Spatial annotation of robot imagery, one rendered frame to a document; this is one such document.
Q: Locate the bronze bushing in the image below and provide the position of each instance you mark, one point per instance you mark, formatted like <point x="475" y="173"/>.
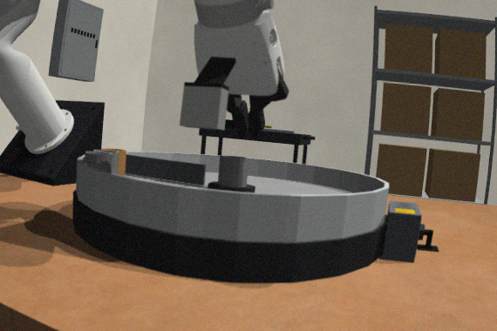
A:
<point x="122" y="160"/>

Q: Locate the grey cylinder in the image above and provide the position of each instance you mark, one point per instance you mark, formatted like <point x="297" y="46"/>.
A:
<point x="233" y="171"/>
<point x="102" y="161"/>
<point x="115" y="160"/>

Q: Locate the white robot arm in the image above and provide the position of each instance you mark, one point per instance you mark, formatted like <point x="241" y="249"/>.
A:
<point x="26" y="96"/>

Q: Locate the grey round turntable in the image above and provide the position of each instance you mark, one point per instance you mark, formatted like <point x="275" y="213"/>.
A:
<point x="243" y="234"/>

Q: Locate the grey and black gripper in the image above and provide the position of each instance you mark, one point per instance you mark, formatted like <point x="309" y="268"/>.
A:
<point x="251" y="44"/>

